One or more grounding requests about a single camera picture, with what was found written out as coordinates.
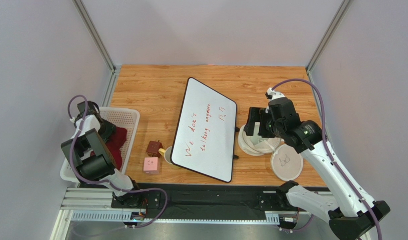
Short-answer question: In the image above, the white mesh laundry bag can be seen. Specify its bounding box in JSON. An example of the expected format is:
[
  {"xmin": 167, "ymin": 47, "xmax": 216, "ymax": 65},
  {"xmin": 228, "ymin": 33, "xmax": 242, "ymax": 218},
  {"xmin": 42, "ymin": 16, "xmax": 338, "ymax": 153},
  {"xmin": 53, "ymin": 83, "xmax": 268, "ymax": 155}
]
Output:
[{"xmin": 238, "ymin": 126, "xmax": 304, "ymax": 182}]

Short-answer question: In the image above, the dark red bra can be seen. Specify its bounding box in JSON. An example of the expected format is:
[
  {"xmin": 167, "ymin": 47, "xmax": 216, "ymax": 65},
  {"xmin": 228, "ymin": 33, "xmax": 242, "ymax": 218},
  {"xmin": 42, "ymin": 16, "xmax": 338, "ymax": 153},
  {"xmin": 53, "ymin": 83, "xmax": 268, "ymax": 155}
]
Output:
[{"xmin": 106, "ymin": 127, "xmax": 127, "ymax": 171}]

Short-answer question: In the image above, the white bra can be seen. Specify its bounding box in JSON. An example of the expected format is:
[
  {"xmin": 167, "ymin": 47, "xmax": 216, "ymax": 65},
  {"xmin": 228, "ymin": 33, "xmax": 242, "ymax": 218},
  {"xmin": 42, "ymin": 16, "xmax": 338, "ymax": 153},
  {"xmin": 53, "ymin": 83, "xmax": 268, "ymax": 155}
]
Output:
[{"xmin": 250, "ymin": 136, "xmax": 272, "ymax": 151}]

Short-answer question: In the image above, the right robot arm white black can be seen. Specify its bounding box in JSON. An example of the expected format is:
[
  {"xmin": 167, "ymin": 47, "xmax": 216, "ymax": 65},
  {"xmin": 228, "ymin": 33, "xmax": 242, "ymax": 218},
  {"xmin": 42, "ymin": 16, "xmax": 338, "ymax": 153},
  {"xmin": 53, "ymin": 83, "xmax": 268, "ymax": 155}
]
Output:
[{"xmin": 244, "ymin": 97, "xmax": 391, "ymax": 240}]

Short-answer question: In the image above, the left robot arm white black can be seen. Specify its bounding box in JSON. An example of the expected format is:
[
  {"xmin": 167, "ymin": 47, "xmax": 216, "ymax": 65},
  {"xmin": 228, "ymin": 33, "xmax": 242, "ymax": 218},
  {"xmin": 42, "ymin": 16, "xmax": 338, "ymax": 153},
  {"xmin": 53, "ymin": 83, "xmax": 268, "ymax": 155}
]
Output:
[{"xmin": 61, "ymin": 101, "xmax": 144, "ymax": 208}]

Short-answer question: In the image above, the whiteboard with red writing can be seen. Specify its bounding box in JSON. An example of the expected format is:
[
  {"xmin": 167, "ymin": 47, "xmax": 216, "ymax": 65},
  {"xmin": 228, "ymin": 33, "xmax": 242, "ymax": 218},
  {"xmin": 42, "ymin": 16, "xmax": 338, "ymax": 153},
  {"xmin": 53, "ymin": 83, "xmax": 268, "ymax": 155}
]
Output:
[{"xmin": 170, "ymin": 77, "xmax": 237, "ymax": 183}]

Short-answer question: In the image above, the yellow white cup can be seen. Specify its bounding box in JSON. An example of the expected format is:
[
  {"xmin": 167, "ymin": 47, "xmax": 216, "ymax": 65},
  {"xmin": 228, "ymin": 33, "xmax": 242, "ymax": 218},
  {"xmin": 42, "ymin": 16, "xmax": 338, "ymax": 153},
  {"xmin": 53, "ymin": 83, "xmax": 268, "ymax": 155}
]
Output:
[{"xmin": 158, "ymin": 146, "xmax": 179, "ymax": 169}]

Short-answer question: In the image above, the dark red power adapter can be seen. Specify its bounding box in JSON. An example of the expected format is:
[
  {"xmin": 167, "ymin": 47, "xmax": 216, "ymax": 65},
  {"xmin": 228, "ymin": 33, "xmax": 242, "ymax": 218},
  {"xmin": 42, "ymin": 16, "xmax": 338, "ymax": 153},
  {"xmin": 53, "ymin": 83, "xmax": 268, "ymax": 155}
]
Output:
[{"xmin": 146, "ymin": 141, "xmax": 163, "ymax": 158}]

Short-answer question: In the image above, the pink eraser block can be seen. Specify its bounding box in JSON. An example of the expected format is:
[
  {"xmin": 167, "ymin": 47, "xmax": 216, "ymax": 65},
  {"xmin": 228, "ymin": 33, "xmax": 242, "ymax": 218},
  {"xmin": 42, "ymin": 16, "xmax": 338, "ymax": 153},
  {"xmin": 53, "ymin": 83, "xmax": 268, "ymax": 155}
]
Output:
[{"xmin": 143, "ymin": 157, "xmax": 160, "ymax": 175}]

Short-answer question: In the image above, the white plastic basket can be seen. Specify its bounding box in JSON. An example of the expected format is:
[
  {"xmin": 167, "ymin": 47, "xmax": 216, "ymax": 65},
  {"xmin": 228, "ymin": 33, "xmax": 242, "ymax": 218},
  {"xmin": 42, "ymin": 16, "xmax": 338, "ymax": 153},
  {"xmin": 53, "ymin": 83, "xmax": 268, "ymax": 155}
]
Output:
[{"xmin": 60, "ymin": 107, "xmax": 140, "ymax": 183}]

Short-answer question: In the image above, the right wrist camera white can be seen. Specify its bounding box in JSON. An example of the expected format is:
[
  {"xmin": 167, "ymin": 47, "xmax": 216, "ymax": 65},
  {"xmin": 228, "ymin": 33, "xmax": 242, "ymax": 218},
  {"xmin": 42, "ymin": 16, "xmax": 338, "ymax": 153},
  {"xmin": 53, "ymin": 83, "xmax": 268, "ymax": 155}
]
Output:
[{"xmin": 265, "ymin": 88, "xmax": 285, "ymax": 103}]

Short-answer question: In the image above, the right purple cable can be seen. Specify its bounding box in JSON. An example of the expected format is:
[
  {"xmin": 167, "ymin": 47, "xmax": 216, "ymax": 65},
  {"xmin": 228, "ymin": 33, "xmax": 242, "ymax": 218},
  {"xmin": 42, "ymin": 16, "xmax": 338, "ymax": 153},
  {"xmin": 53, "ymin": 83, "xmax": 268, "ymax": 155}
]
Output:
[{"xmin": 272, "ymin": 78, "xmax": 384, "ymax": 240}]

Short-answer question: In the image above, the purple cable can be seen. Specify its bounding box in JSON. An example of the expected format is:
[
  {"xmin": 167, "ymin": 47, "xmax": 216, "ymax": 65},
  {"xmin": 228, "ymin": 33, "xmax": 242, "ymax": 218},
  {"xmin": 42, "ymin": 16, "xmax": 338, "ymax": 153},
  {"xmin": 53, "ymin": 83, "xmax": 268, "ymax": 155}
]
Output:
[
  {"xmin": 67, "ymin": 95, "xmax": 168, "ymax": 230},
  {"xmin": 272, "ymin": 78, "xmax": 384, "ymax": 240}
]

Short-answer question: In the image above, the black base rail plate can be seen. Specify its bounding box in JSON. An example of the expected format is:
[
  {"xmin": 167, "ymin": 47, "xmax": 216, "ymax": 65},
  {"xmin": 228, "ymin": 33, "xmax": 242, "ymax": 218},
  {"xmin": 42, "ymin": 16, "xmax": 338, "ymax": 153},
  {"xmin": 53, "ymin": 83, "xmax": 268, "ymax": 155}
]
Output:
[{"xmin": 110, "ymin": 182, "xmax": 299, "ymax": 221}]

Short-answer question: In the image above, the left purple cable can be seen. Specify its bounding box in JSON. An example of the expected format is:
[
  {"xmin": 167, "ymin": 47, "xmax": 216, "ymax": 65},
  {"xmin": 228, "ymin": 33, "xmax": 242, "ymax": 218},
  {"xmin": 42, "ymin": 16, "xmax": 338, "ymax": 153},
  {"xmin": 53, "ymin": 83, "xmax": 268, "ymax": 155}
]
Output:
[{"xmin": 67, "ymin": 95, "xmax": 168, "ymax": 230}]

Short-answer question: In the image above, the aluminium frame rail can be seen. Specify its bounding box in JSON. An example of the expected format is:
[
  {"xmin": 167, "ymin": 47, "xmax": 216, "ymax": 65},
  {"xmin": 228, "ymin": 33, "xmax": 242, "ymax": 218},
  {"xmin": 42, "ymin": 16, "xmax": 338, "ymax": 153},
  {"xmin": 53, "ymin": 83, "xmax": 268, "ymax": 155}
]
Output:
[{"xmin": 49, "ymin": 186, "xmax": 371, "ymax": 240}]

